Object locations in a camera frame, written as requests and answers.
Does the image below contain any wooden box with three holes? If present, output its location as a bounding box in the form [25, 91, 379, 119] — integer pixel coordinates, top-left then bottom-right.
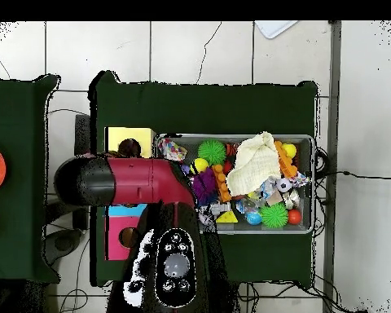
[104, 126, 157, 261]

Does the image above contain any yellow plastic ball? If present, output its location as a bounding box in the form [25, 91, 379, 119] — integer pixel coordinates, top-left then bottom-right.
[190, 157, 210, 174]

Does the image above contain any purple spiky rubber toy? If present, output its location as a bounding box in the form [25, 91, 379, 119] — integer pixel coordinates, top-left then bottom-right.
[191, 167, 219, 206]

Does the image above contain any green spiky rubber ball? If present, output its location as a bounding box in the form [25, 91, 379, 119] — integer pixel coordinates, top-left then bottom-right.
[259, 202, 289, 228]
[197, 139, 227, 167]

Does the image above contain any orange toy building brick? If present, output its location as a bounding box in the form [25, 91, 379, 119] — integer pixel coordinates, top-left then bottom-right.
[273, 139, 299, 179]
[210, 164, 232, 204]

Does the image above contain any cream knitted cloth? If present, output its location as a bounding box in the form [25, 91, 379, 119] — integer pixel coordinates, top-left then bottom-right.
[225, 130, 282, 197]

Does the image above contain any dark green table cloth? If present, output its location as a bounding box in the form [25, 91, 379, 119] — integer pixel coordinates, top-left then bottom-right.
[89, 71, 319, 289]
[0, 74, 61, 284]

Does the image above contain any white tray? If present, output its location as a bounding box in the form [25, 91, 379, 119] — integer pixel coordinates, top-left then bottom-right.
[253, 20, 299, 40]

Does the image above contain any grey metal bar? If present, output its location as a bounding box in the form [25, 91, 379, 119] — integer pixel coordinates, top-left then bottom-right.
[322, 20, 342, 313]

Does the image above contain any silver wire mesh bin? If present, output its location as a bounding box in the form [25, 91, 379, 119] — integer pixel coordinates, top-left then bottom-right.
[154, 133, 315, 235]

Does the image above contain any thin black cable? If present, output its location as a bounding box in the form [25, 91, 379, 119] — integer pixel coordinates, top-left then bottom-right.
[314, 170, 391, 181]

